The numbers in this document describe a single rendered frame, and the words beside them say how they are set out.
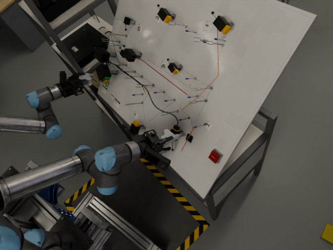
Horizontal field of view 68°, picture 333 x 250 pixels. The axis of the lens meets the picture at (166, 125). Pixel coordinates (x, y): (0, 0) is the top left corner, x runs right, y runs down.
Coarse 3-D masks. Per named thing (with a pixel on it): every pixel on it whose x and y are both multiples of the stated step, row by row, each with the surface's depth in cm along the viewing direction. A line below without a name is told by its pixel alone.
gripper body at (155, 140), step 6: (144, 132) 98; (156, 132) 100; (132, 138) 94; (138, 138) 96; (144, 138) 97; (150, 138) 96; (156, 138) 100; (138, 144) 91; (144, 144) 96; (150, 144) 96; (156, 144) 95; (162, 144) 97; (156, 150) 97
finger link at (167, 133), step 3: (165, 129) 103; (165, 132) 102; (168, 132) 102; (171, 132) 102; (165, 135) 101; (168, 135) 101; (171, 135) 101; (174, 135) 101; (177, 135) 102; (162, 138) 100; (174, 138) 101; (177, 138) 103; (168, 141) 99; (171, 141) 101
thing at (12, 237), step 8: (0, 216) 64; (0, 224) 61; (8, 224) 64; (0, 232) 59; (8, 232) 60; (16, 232) 66; (0, 240) 58; (8, 240) 59; (16, 240) 61; (24, 240) 72; (0, 248) 58; (8, 248) 60; (16, 248) 62; (24, 248) 70; (32, 248) 74; (40, 248) 80; (56, 248) 97
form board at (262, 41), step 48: (144, 0) 149; (192, 0) 126; (240, 0) 109; (144, 48) 155; (192, 48) 130; (240, 48) 112; (288, 48) 99; (144, 96) 162; (240, 96) 116; (192, 144) 140
